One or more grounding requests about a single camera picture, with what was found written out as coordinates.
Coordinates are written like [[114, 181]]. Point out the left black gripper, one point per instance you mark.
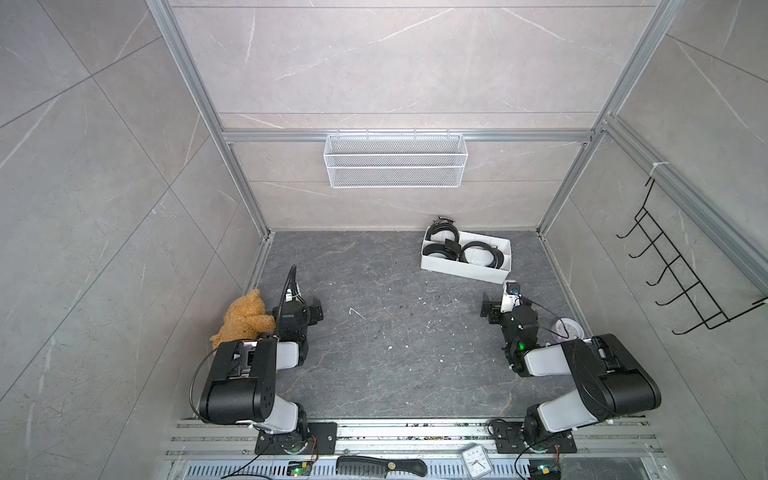
[[314, 312]]

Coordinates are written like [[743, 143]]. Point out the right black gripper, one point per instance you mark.
[[496, 310]]

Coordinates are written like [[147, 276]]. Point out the curled black belt with buckle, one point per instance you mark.
[[482, 254]]

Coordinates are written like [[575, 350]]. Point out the long black leather belt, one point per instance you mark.
[[448, 250]]

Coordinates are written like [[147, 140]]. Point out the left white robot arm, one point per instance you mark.
[[250, 348]]

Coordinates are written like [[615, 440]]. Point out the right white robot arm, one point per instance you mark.
[[608, 381]]

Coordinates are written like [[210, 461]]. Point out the white divided storage box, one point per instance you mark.
[[470, 271]]

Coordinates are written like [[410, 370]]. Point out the pink round container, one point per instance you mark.
[[567, 329]]

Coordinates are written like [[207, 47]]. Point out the brown teddy bear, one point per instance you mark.
[[245, 319]]

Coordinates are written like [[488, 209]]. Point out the small white clock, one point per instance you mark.
[[476, 462]]

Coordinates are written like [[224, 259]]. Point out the black comb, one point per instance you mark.
[[365, 466]]

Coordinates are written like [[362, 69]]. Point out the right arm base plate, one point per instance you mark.
[[518, 436]]

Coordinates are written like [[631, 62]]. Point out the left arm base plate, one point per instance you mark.
[[310, 438]]

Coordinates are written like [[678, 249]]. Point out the black wire hook rack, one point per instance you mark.
[[709, 313]]

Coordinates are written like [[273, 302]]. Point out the white wire mesh basket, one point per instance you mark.
[[415, 160]]

